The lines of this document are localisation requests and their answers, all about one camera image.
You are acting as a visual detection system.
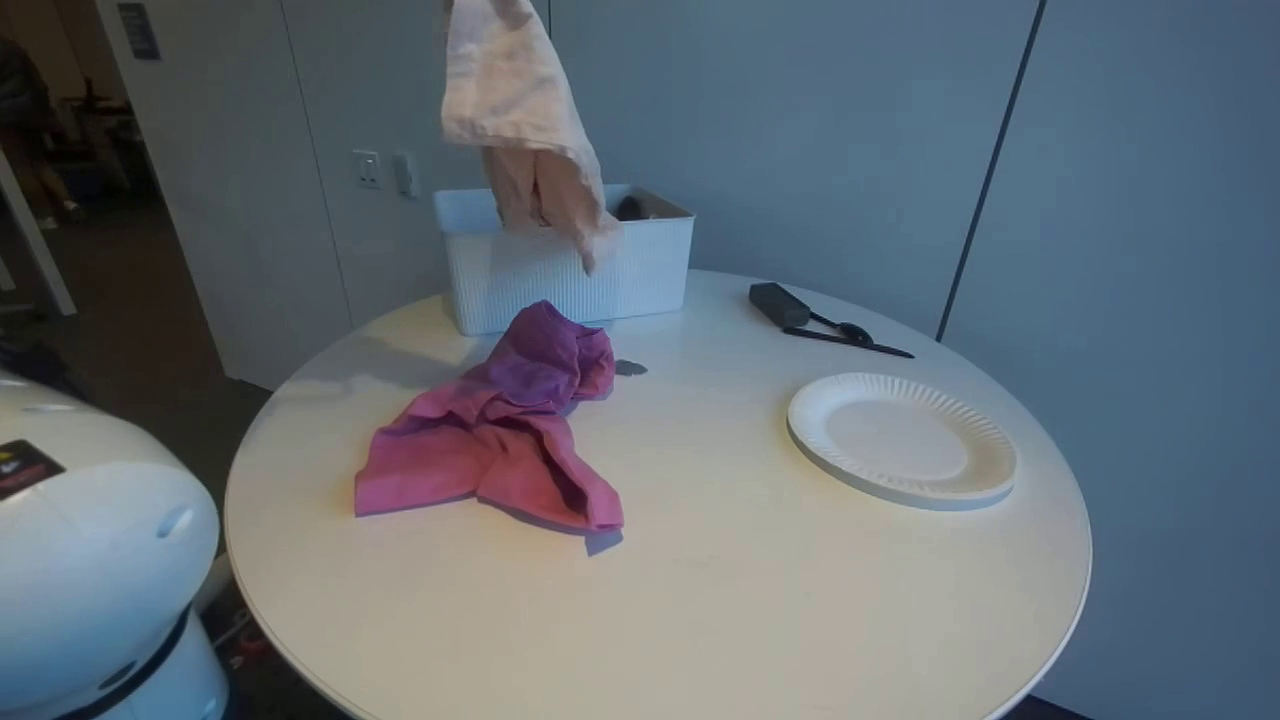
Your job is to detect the beige pink cloth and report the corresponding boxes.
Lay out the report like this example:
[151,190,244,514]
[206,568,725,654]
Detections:
[440,0,615,271]

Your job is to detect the white wall sockets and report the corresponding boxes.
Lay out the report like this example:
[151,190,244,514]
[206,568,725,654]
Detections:
[352,147,422,201]

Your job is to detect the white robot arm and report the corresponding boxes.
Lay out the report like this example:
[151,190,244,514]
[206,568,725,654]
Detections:
[0,374,229,720]

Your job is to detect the dark cloth in basket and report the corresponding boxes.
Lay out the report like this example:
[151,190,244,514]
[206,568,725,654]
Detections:
[610,190,683,221]

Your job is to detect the white paper plate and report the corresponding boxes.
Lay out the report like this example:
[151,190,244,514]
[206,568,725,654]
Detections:
[784,373,1015,513]

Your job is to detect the pink purple shirt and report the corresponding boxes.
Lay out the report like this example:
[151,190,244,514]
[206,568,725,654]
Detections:
[352,301,624,542]

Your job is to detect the white plastic basket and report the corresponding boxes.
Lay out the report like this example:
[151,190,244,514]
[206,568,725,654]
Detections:
[436,185,697,334]

